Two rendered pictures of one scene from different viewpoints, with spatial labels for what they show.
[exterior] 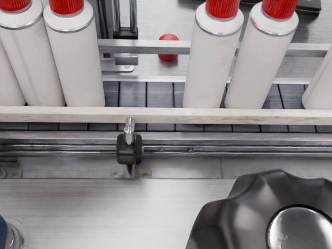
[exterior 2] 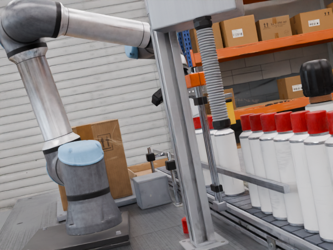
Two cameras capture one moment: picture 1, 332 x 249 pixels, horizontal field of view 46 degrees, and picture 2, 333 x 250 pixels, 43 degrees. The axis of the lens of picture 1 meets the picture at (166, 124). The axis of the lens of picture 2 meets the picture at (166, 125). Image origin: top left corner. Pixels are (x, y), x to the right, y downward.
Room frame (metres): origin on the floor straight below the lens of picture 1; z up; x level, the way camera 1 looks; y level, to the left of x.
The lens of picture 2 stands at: (0.61, 0.99, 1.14)
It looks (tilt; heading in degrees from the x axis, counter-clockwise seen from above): 3 degrees down; 262
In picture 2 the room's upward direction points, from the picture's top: 11 degrees counter-clockwise
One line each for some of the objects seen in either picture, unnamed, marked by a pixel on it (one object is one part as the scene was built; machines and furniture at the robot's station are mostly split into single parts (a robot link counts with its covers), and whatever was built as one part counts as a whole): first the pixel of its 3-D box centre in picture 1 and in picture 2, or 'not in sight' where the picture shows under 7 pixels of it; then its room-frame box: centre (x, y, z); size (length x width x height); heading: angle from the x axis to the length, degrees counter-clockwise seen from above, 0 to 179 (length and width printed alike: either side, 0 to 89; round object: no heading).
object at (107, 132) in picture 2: not in sight; (88, 160); (0.70, -0.60, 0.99); 0.30 x 0.24 x 0.27; 95
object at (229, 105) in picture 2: not in sight; (227, 112); (0.33, 0.05, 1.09); 0.03 x 0.01 x 0.06; 6
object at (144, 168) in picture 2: not in sight; (157, 168); (0.42, -0.94, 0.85); 0.30 x 0.26 x 0.04; 96
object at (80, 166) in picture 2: not in sight; (82, 165); (0.70, -0.17, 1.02); 0.13 x 0.12 x 0.14; 111
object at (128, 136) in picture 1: (130, 155); not in sight; (0.23, 0.04, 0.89); 0.03 x 0.03 x 0.12; 6
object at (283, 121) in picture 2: not in sight; (292, 167); (0.30, 0.27, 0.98); 0.05 x 0.05 x 0.20
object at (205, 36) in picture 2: not in sight; (212, 73); (0.40, 0.22, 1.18); 0.04 x 0.04 x 0.21
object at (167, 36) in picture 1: (168, 47); (189, 224); (0.47, 0.01, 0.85); 0.03 x 0.03 x 0.03
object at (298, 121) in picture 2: not in sight; (309, 170); (0.29, 0.32, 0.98); 0.05 x 0.05 x 0.20
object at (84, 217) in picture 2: not in sight; (91, 208); (0.70, -0.16, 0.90); 0.15 x 0.15 x 0.10
